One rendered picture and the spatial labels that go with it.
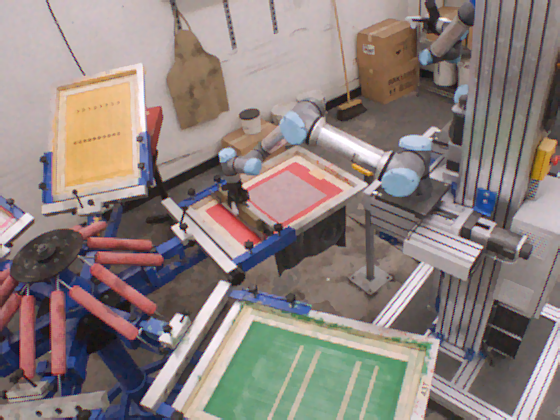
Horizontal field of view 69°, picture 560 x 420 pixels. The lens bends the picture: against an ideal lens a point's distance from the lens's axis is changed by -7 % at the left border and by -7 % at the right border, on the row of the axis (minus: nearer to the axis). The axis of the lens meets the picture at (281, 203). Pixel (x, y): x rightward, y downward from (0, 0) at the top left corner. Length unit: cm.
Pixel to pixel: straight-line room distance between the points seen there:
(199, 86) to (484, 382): 318
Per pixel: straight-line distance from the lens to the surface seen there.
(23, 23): 362
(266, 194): 233
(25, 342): 181
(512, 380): 253
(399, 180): 151
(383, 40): 492
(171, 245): 205
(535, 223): 176
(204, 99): 412
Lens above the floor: 234
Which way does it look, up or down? 38 degrees down
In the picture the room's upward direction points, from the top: 10 degrees counter-clockwise
